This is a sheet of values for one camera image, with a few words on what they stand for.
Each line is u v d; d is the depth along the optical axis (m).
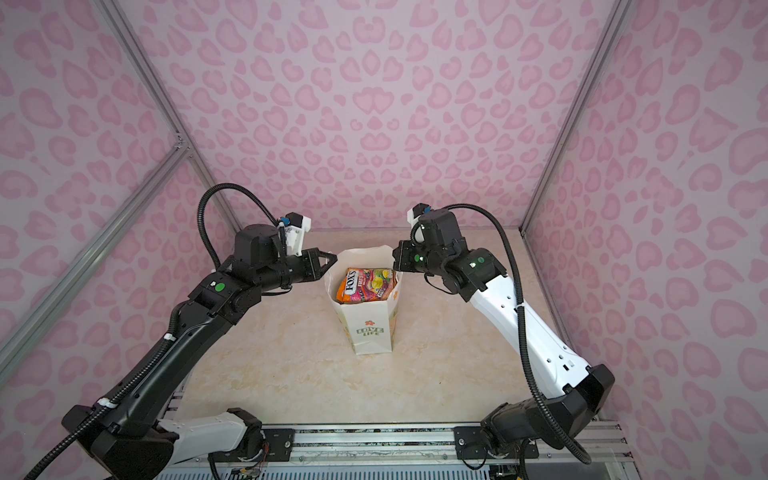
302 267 0.60
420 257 0.59
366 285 0.80
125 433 0.38
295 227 0.61
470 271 0.47
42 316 0.54
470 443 0.74
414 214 0.64
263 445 0.72
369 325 0.78
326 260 0.67
